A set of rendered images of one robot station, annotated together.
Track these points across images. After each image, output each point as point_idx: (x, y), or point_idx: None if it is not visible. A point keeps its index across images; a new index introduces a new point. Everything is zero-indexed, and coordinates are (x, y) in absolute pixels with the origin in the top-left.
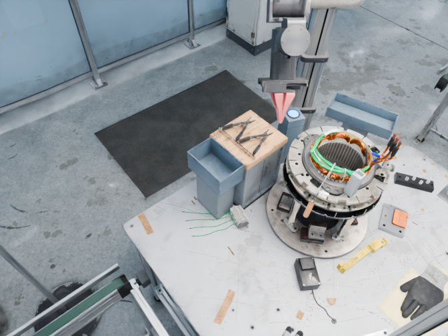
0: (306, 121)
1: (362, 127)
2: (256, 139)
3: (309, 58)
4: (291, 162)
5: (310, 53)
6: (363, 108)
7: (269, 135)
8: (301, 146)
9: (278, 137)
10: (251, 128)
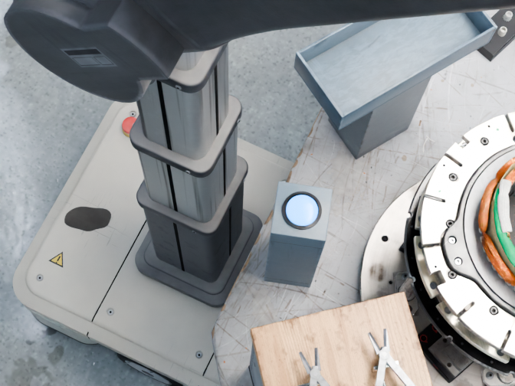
0: (233, 138)
1: (430, 73)
2: (370, 378)
3: (208, 72)
4: (511, 348)
5: (198, 58)
6: (369, 23)
7: (373, 337)
8: (470, 289)
9: (391, 316)
10: (325, 368)
